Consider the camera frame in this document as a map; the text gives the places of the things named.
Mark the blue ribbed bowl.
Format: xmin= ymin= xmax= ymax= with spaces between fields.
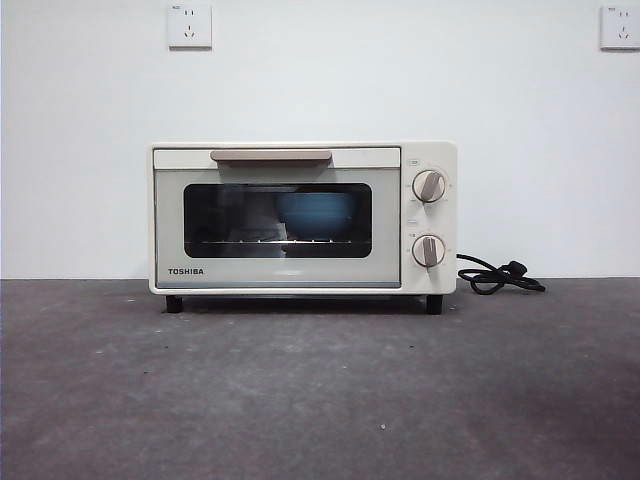
xmin=273 ymin=192 xmax=359 ymax=240

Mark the beige oven knob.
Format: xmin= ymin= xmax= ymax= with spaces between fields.
xmin=412 ymin=168 xmax=449 ymax=204
xmin=412 ymin=233 xmax=446 ymax=268

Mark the cream Toshiba toaster oven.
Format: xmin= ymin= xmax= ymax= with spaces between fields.
xmin=148 ymin=140 xmax=458 ymax=315

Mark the metal oven wire rack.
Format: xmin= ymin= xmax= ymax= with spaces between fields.
xmin=199 ymin=237 xmax=372 ymax=248

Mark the black oven power cable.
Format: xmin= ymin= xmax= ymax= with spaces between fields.
xmin=455 ymin=252 xmax=546 ymax=296

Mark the white wall socket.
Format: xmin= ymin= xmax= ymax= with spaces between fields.
xmin=167 ymin=3 xmax=212 ymax=50
xmin=600 ymin=5 xmax=640 ymax=51

